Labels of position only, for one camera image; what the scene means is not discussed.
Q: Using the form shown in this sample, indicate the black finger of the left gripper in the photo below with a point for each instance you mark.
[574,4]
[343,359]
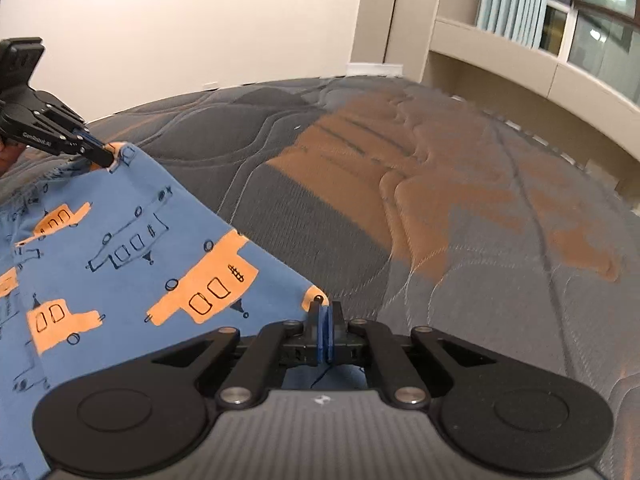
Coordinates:
[89,147]

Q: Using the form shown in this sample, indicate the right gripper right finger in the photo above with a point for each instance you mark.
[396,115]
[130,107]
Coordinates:
[334,333]

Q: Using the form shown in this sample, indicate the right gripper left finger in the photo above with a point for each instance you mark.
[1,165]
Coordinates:
[313,333]

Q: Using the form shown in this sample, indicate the blue pants orange car print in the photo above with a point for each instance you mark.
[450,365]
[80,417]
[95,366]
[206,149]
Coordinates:
[99,266]

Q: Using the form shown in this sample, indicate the person's left hand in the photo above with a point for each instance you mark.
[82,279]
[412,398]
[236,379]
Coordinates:
[9,153]

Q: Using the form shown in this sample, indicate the grey orange quilted mattress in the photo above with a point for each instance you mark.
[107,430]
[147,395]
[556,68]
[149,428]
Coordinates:
[489,285]

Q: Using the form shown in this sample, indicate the beige built-in wardrobe unit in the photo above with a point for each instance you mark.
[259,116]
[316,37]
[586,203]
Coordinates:
[436,42]

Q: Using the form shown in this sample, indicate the window with open pane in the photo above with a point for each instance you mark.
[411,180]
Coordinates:
[601,37]

